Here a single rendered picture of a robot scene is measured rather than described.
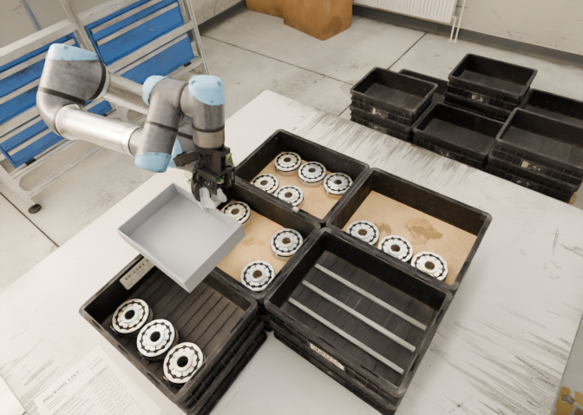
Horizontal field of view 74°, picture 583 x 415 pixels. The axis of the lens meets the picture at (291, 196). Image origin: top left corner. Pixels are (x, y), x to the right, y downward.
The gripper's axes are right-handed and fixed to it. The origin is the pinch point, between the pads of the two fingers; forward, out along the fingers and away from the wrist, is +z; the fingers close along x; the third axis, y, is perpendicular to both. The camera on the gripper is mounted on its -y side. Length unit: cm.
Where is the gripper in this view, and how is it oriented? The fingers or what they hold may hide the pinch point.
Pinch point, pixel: (206, 206)
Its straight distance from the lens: 108.5
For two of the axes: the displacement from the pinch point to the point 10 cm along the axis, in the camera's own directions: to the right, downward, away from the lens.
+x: 5.6, -4.3, 7.0
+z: -0.8, 8.2, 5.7
